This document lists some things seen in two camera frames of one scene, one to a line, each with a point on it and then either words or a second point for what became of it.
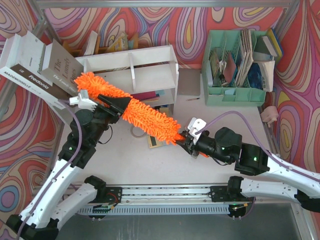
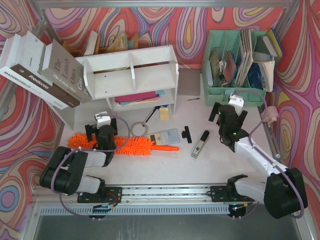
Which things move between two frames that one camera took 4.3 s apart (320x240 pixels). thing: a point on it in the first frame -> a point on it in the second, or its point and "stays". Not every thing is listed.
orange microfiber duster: (137, 112) -> (125, 145)
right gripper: (190, 144) -> (214, 111)
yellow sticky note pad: (165, 110) stays
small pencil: (192, 99) stays
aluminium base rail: (166, 194) stays
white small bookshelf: (149, 75) stays
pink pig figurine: (269, 114) stays
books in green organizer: (245, 67) stays
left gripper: (107, 111) -> (89, 128)
